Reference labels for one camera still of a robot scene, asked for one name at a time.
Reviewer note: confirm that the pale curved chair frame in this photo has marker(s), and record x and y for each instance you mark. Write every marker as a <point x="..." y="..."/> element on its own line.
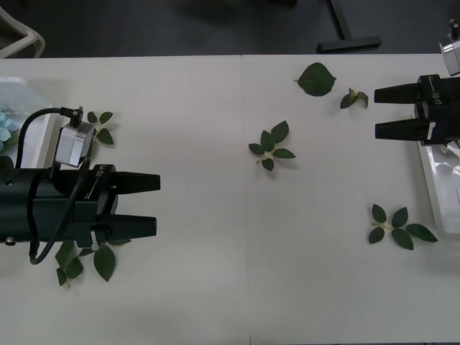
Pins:
<point x="32" y="39"/>

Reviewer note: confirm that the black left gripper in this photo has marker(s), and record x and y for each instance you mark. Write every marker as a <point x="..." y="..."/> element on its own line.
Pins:
<point x="97" y="190"/>

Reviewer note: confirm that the black T-shaped stand foot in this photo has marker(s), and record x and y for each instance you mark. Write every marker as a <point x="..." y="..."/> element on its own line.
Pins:
<point x="346" y="39"/>

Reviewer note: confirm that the large single green leaf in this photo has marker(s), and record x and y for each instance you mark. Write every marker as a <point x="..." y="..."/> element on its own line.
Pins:
<point x="316" y="79"/>

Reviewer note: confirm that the small folded green leaf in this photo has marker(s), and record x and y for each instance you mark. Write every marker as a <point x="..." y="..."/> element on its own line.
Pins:
<point x="348" y="100"/>

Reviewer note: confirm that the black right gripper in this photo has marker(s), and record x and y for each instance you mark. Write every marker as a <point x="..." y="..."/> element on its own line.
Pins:
<point x="445" y="108"/>

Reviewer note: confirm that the shallow white box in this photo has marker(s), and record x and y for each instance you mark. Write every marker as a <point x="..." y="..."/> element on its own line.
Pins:
<point x="442" y="194"/>
<point x="36" y="136"/>

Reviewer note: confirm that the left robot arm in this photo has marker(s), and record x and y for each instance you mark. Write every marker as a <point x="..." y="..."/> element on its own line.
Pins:
<point x="18" y="201"/>

